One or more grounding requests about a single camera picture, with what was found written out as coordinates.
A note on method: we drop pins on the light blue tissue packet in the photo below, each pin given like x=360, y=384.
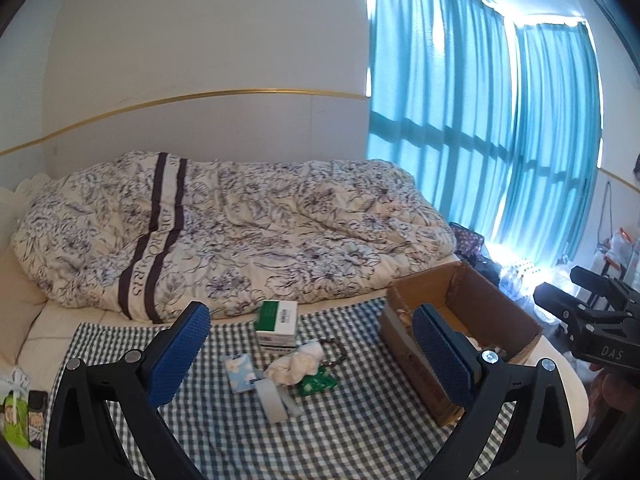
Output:
x=240, y=372

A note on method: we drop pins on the dark patterned bag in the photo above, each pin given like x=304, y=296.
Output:
x=467, y=240

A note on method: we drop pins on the green cartoon packet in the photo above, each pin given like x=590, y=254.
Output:
x=17, y=420

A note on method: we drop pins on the blue curtain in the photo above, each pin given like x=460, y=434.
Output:
x=440, y=110
x=550, y=150

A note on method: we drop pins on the dark cartoon packet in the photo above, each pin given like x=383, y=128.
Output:
x=38, y=417

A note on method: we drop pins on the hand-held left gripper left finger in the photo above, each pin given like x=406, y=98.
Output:
x=180, y=355

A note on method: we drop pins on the crumpled white tissue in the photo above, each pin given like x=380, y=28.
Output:
x=290, y=367

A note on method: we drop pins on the pack of water bottles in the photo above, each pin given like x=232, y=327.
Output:
x=517, y=277

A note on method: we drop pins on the cream pillow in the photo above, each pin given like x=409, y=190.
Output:
x=17, y=310

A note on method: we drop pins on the person's right hand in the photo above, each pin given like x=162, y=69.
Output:
x=617, y=387

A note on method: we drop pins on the white tape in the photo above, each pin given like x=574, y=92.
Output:
x=272, y=402

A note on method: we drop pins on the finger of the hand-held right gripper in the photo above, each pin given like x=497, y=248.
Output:
x=557, y=302
x=600, y=285

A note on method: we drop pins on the green and white box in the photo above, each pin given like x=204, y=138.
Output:
x=275, y=325

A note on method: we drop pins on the checked cloth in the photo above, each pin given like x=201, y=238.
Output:
x=350, y=435

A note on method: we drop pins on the floral duvet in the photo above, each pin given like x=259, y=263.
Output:
x=250, y=235

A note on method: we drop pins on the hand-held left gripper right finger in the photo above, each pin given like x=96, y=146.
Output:
x=442, y=355

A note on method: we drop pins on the white plastic wrapper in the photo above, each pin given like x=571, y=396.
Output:
x=15, y=382

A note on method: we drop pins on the white plastic bag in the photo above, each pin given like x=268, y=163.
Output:
x=625, y=246

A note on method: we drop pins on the cardboard box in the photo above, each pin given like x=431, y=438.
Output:
x=500, y=310

